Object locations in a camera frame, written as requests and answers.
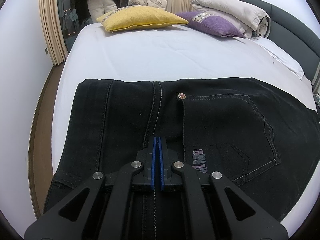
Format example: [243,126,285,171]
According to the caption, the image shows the black denim pants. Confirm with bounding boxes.
[44,77,319,235]

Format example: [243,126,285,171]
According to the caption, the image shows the white pillow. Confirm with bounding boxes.
[251,37,304,80]

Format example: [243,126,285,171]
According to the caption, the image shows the dark grey headboard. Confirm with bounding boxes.
[239,0,319,87]

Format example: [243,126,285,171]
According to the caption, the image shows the purple pillow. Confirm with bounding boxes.
[176,11,246,38]

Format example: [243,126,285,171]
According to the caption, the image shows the dark window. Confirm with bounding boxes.
[57,0,128,52]

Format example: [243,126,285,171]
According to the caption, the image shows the folded beige duvet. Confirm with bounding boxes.
[190,0,271,39]

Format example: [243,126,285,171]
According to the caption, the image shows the yellow pillow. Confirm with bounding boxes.
[97,5,189,32]

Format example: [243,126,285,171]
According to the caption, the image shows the beige left curtain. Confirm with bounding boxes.
[39,0,68,66]

